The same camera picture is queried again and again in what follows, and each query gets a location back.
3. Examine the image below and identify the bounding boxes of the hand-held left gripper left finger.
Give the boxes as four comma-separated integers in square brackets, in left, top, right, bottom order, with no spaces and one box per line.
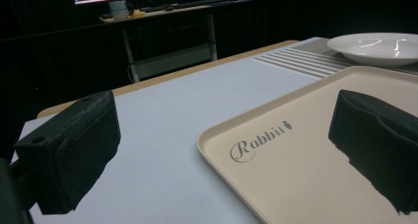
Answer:
[13,90,122,216]

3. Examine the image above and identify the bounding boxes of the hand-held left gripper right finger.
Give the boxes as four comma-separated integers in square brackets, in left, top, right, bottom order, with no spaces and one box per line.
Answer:
[327,89,418,216]

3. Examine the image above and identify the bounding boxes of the white shallow bowl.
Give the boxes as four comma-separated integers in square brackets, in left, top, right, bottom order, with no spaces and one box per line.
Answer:
[326,32,418,68]

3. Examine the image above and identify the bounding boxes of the beige plastic tray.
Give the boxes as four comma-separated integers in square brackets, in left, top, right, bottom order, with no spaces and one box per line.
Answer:
[196,65,418,224]

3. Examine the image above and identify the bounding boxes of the white ridged drying rack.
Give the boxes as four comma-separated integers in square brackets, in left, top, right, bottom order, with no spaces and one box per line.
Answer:
[251,37,418,80]

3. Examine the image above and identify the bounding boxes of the white cup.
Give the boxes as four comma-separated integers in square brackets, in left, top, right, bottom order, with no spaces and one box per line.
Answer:
[107,0,130,21]

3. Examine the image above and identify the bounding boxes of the desk with white legs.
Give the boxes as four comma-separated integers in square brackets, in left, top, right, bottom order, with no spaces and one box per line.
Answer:
[98,0,253,84]

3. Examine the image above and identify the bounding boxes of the yellow object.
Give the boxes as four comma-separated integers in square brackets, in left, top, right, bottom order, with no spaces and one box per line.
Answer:
[129,8,147,19]

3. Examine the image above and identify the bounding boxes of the black keyboard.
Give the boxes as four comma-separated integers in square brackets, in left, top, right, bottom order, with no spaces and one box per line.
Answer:
[141,0,229,13]

